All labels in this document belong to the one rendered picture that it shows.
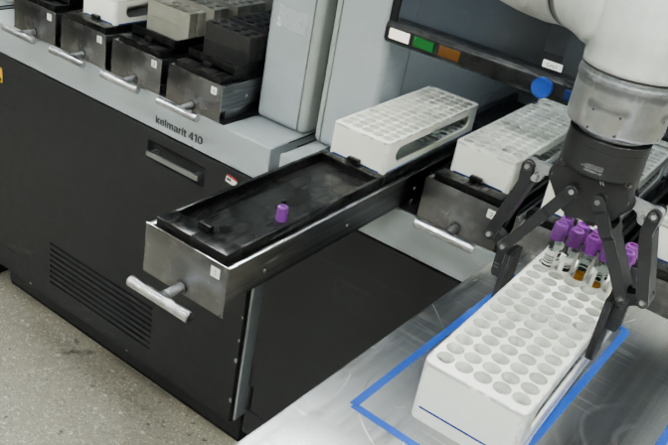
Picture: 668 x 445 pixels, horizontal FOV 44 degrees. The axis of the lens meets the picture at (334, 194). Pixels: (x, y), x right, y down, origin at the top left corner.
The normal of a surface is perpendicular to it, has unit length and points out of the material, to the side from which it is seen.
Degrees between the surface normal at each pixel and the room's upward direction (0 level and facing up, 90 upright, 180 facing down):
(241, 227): 0
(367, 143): 90
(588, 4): 95
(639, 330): 0
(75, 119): 90
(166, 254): 90
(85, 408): 0
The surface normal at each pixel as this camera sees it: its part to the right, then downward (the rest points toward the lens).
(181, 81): -0.58, 0.28
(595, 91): -0.80, 0.15
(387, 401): 0.17, -0.88
